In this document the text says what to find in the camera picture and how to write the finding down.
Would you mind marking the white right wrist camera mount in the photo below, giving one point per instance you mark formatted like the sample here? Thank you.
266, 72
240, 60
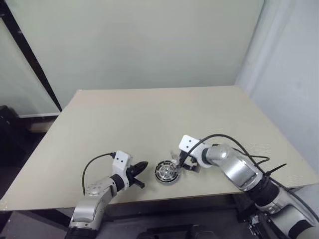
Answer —
188, 143

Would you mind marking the black bulky object beside table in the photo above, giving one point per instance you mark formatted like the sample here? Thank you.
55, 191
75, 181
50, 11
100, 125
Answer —
7, 124

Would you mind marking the black slanted frame post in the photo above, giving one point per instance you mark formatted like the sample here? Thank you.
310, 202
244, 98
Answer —
32, 57

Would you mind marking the black table frame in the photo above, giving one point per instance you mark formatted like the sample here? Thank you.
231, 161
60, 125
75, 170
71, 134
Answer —
174, 206

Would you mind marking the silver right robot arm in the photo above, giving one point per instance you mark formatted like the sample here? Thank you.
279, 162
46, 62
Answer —
239, 169

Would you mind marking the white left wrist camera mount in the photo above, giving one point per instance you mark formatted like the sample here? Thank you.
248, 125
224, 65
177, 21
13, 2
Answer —
120, 164

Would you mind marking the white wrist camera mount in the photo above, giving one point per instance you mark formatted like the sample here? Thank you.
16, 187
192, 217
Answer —
120, 164
188, 143

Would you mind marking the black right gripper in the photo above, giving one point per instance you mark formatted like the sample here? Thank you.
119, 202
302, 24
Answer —
190, 159

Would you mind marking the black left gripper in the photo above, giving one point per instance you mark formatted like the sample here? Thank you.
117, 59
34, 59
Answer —
132, 172

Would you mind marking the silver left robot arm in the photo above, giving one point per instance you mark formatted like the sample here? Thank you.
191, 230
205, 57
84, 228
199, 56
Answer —
92, 201

